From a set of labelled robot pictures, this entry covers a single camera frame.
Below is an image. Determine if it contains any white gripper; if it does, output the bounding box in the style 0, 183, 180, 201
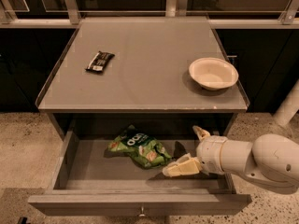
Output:
162, 125, 227, 177

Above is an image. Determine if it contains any green rice chip bag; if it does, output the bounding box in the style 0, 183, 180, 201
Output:
107, 125, 172, 169

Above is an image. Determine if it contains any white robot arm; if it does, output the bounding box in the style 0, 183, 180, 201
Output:
163, 126, 299, 194

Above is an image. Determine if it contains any grey cabinet with counter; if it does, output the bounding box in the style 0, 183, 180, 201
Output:
35, 15, 250, 142

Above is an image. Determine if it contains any metal drawer knob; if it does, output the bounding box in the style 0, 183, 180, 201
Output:
138, 205, 147, 217

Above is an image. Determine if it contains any open grey top drawer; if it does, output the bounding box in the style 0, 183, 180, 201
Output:
28, 127, 251, 217

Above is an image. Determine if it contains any white paper bowl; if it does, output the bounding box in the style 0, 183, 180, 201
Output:
189, 58, 239, 91

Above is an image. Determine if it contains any black snack bar wrapper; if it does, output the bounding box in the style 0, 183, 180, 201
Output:
85, 51, 115, 73

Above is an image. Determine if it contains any metal railing frame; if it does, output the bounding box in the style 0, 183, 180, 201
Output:
0, 0, 299, 29

